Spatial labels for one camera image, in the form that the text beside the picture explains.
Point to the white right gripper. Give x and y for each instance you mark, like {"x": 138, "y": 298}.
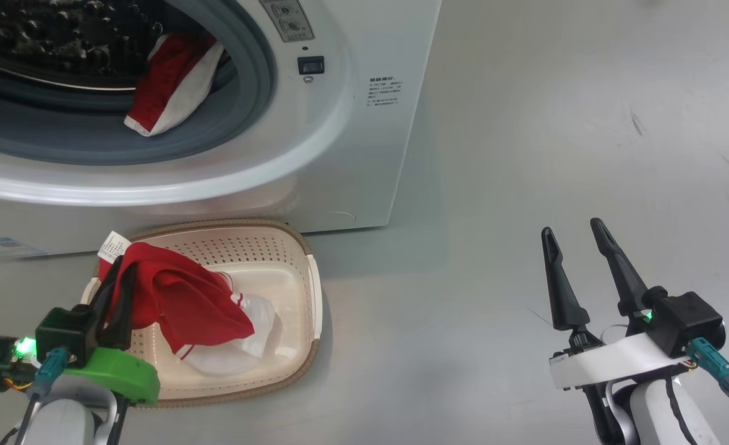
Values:
{"x": 618, "y": 364}

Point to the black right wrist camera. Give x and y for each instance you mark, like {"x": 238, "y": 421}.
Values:
{"x": 686, "y": 321}

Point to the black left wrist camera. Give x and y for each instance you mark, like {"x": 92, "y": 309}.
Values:
{"x": 64, "y": 334}

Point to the white front-load washing machine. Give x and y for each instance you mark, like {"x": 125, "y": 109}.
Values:
{"x": 339, "y": 154}

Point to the red white-striped garment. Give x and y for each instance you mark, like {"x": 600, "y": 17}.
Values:
{"x": 166, "y": 80}

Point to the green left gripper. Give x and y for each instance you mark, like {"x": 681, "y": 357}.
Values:
{"x": 123, "y": 377}

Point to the red lettered jersey garment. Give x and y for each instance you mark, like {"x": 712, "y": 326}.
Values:
{"x": 197, "y": 296}

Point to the cream perforated laundry basket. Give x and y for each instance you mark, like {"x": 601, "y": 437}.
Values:
{"x": 277, "y": 259}

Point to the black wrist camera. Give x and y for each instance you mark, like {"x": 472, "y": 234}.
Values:
{"x": 64, "y": 334}
{"x": 686, "y": 321}

